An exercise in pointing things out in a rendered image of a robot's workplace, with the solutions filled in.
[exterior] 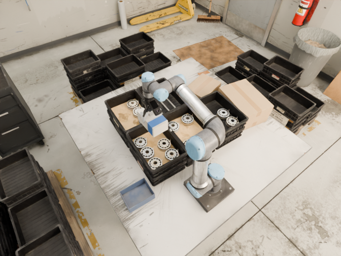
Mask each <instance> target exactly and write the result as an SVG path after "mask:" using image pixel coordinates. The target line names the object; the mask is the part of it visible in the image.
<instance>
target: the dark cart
mask: <svg viewBox="0 0 341 256"><path fill-rule="evenodd" d="M43 139H44V136H43V134H42V132H41V130H40V128H39V126H38V124H37V122H36V120H35V118H34V116H33V114H32V112H31V110H30V108H29V106H28V105H27V103H26V101H25V100H24V98H23V97H22V95H21V94H20V92H19V90H18V89H17V87H16V86H15V84H14V83H13V81H12V79H11V78H10V76H9V75H8V73H7V72H6V70H5V68H4V67H3V65H2V64H1V62H0V156H1V157H2V158H3V157H5V156H7V155H10V154H12V153H14V152H16V151H18V150H20V149H23V148H25V147H27V146H29V145H31V144H34V143H36V142H38V141H39V142H40V143H41V144H42V145H43V144H44V142H43Z"/></svg>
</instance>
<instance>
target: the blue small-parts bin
mask: <svg viewBox="0 0 341 256"><path fill-rule="evenodd" d="M119 193H120V196H121V198H122V200H123V201H124V203H125V205H126V207H127V209H128V210H129V212H130V213H132V212H133V211H135V210H137V209H138V208H140V207H142V206H143V205H145V204H146V203H148V202H149V201H151V200H153V199H154V198H155V193H154V191H153V190H152V189H151V187H150V185H149V184H148V182H147V181H146V179H145V178H142V179H141V180H139V181H137V182H135V183H134V184H132V185H130V186H128V187H126V188H125V189H123V190H121V191H119Z"/></svg>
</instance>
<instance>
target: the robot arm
mask: <svg viewBox="0 0 341 256"><path fill-rule="evenodd" d="M142 88H143V96H144V98H143V99H142V100H141V104H142V103H143V104H142V106H143V108H144V111H143V112H142V111H141V112H140V115H141V117H142V122H145V120H146V117H147V116H148V114H149V113H148V112H151V111H153V113H154V115H155V116H158V115H160V114H161V113H162V111H161V107H160V105H159V104H158V103H156V101H155V99H154V98H156V99H157V100H158V101H160V102H163V101H165V99H167V98H168V94H169V93H171V92H173V91H175V92H176V94H177V95H178V96H179V97H180V98H181V99H182V100H183V102H184V103H185V104H186V105H187V106H188V107H189V108H190V110H191V111H192V112H193V113H194V114H195V115H196V116H197V118H198V119H199V120H200V121H201V122H202V123H203V127H204V130H202V131H200V132H199V133H197V134H196V135H194V136H192V137H190V139H188V140H187V141H186V144H185V148H186V151H187V154H188V155H189V156H190V158H191V159H193V174H192V176H191V178H190V182H188V183H187V188H188V189H189V191H190V192H191V193H192V194H193V195H194V196H195V197H196V198H200V197H202V195H204V194H205V193H210V194H214V193H217V192H218V191H219V190H220V188H221V185H222V182H221V181H222V179H223V178H224V175H225V171H224V168H223V167H222V166H221V165H220V164H217V163H212V164H210V165H209V166H208V161H209V159H210V158H211V156H212V151H213V150H214V149H215V148H217V147H218V146H220V145H221V144H222V143H223V141H224V139H225V128H224V125H223V123H222V121H221V119H220V118H219V117H218V116H217V115H214V114H213V113H212V112H211V111H210V110H209V109H208V108H207V107H206V106H205V105H204V104H203V102H202V101H201V100H200V99H199V98H198V97H197V96H196V95H195V94H194V93H193V92H192V90H191V89H190V88H189V87H188V86H187V85H186V78H185V77H184V75H182V74H178V75H175V76H173V77H171V78H169V79H167V80H165V81H163V82H161V83H158V82H157V81H156V80H155V77H154V74H153V73H151V72H145V73H143V74H142Z"/></svg>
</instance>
